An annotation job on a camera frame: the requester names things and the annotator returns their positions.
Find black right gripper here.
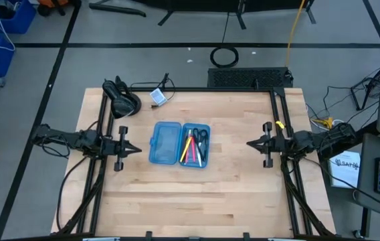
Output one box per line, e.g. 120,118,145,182
246,122,297,169

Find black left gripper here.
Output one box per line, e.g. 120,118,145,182
101,125,143,172

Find blue translucent plastic supply box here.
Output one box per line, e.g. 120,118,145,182
148,120,212,169

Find yellow pen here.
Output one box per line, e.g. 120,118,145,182
180,135,193,163

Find long pink pencil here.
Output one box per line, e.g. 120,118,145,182
184,129,192,165

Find black-handled scissors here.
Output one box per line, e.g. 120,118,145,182
192,127,209,167

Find small white printed box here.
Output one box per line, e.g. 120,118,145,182
149,88,169,107

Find black vented computer case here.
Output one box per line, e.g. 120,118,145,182
206,66,294,89

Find white printed paper booklet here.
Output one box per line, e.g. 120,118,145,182
328,150,361,189

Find black desk crossbar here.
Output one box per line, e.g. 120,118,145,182
316,120,378,162

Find black partition screen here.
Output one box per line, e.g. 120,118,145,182
88,0,317,31

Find orange and black bag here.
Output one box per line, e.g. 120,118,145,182
35,0,83,17

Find black lamp cable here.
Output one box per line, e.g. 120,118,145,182
128,72,177,110

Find black aluminium table frame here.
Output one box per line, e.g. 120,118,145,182
51,86,338,239

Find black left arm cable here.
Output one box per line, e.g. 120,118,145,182
56,155,89,232

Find coiled black cable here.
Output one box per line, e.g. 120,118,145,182
209,46,240,69

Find yellow hanging cable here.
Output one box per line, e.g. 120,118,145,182
283,0,307,68

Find black cable bundle with stand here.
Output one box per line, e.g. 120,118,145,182
350,66,380,111

